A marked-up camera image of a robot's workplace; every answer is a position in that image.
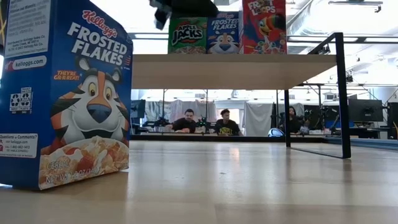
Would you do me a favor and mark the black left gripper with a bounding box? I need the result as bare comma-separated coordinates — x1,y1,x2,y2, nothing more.
149,0,220,31

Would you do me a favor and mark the green Apple Jacks cereal box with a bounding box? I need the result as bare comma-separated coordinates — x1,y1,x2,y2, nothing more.
167,16,209,55

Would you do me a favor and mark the blue Frosted Flakes cereal box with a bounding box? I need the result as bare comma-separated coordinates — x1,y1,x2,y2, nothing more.
0,0,134,191
206,11,241,55

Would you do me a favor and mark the red Froot Loops cereal box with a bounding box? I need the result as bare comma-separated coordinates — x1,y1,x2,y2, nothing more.
239,0,288,55

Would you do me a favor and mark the white hanging cloth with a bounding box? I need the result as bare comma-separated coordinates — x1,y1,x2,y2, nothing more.
243,101,275,138
169,99,218,124

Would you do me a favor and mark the black computer monitor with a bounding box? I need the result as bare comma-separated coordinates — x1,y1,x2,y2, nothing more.
130,99,147,119
348,98,385,123

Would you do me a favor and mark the person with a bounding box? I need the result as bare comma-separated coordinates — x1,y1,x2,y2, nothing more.
214,108,244,137
165,108,198,135
279,106,307,136

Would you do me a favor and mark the blue and white ball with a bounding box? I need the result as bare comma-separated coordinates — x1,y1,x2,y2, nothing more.
267,127,285,139

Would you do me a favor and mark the ceiling light fixture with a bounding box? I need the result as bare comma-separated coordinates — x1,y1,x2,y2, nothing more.
327,0,384,14

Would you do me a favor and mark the black metal table frame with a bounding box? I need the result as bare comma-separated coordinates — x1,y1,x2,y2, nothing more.
130,134,327,144

